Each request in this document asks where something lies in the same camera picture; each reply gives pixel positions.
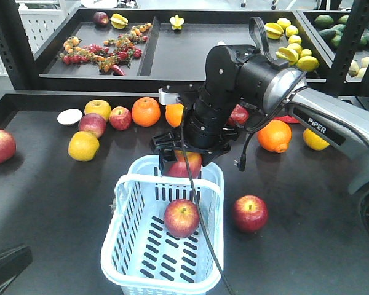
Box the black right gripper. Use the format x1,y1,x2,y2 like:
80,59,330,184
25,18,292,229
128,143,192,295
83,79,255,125
150,90,239,175

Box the light blue plastic basket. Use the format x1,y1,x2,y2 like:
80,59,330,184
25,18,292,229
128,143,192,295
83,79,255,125
100,155,224,294

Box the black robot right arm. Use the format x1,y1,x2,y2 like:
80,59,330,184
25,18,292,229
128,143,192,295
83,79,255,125
151,45,369,234

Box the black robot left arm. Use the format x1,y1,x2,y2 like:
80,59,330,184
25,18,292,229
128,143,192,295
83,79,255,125
0,245,33,294

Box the orange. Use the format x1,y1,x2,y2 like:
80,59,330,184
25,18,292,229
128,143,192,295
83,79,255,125
132,96,161,127
165,103,184,128
257,119,292,153

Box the dark red apple row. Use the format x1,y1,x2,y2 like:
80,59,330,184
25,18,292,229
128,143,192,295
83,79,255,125
227,104,249,127

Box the orange left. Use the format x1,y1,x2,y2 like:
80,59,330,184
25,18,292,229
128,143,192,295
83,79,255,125
132,96,161,127

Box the orange right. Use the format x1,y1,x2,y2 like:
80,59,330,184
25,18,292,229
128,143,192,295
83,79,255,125
257,119,292,153

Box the red chili pepper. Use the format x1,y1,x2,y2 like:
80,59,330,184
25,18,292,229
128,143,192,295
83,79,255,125
275,115,299,124

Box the small red apple row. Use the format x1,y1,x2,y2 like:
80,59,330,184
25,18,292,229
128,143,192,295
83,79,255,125
109,106,132,131

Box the yellow apple right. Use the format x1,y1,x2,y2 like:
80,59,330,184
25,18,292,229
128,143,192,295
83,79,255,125
302,128,330,151

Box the yellow apple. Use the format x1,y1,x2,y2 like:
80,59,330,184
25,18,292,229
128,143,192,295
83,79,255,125
68,131,100,162
84,100,111,122
302,128,330,151

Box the yellow apple back left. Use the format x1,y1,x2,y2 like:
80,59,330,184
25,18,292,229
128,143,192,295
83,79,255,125
84,100,111,122

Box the starfruit upper middle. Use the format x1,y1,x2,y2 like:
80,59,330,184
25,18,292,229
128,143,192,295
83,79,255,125
170,14,185,31

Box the starfruit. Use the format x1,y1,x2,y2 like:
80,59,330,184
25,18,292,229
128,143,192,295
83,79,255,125
170,14,185,31
110,13,129,30
276,47,298,65
264,22,284,40

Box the starfruit lower right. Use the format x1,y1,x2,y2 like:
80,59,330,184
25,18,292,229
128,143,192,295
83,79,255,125
276,47,298,65

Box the cherry tomato pile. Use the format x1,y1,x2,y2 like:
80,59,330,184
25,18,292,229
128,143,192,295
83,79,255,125
57,23,153,76

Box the starfruit upper right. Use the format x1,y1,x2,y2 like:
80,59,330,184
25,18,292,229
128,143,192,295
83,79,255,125
264,22,284,40

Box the yellow lemon front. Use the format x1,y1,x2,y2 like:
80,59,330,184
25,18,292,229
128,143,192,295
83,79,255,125
296,56,319,72

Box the black wooden display stand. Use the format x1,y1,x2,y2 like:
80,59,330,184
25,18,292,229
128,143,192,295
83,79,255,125
0,93,369,294

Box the black upper display tray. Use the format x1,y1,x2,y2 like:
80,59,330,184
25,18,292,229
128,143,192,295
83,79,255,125
34,8,331,92

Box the starfruit upper left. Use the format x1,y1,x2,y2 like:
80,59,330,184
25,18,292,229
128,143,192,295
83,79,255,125
110,13,129,30

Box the dark apple upper tray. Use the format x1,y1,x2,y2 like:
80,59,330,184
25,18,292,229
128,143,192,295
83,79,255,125
93,11,109,27

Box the red apple far corner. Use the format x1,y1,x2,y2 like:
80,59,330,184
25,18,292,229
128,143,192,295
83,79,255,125
0,129,17,164

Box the black cable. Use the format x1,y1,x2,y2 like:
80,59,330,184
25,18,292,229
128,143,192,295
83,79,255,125
180,107,236,295

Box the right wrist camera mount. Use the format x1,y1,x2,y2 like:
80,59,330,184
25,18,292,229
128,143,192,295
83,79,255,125
158,84,204,106

